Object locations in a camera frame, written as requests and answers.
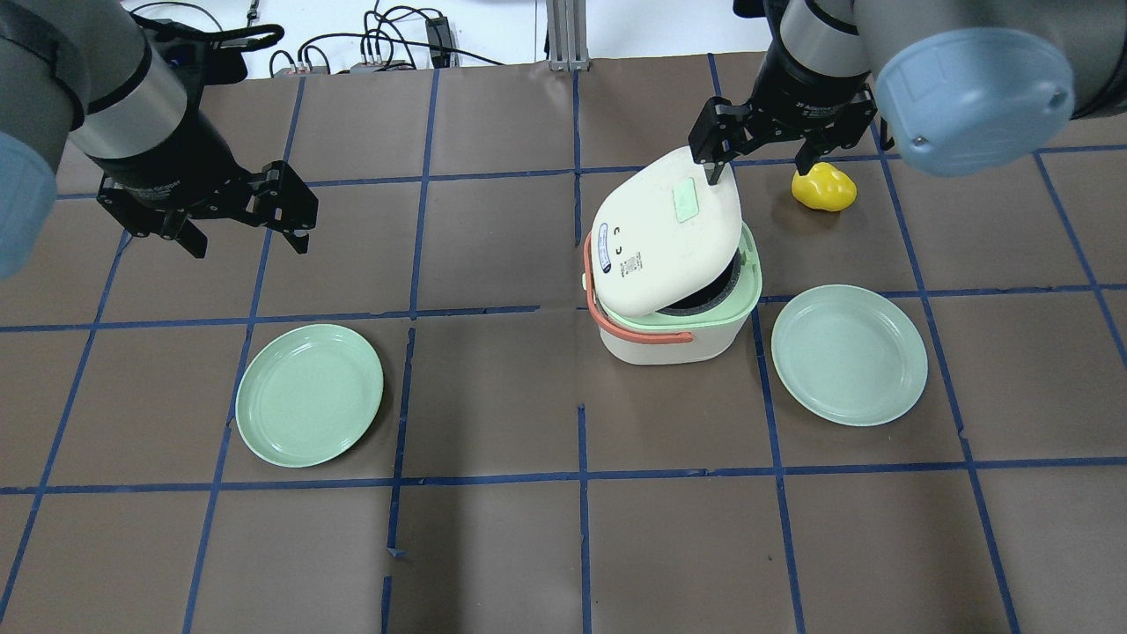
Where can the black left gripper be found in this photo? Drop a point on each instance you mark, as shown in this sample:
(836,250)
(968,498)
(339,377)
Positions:
(173,173)

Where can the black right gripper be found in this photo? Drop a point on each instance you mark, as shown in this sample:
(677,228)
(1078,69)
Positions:
(803,90)

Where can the cream rice cooker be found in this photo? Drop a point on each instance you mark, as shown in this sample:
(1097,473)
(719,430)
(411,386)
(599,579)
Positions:
(671,270)

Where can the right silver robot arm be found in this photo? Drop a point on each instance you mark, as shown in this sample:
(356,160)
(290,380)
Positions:
(959,86)

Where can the green plate near left arm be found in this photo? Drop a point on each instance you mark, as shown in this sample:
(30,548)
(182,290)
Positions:
(309,395)

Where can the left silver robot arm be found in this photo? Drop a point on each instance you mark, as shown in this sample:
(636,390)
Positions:
(125,90)

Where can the green plate near right arm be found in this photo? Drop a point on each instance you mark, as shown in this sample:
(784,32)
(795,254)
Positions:
(849,355)

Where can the yellow toy lemon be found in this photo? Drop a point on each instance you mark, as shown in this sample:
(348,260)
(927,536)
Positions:
(824,188)

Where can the brown grid table mat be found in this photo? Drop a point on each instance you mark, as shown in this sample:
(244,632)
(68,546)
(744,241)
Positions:
(517,478)

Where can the aluminium frame post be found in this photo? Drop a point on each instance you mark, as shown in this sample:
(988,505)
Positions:
(566,32)

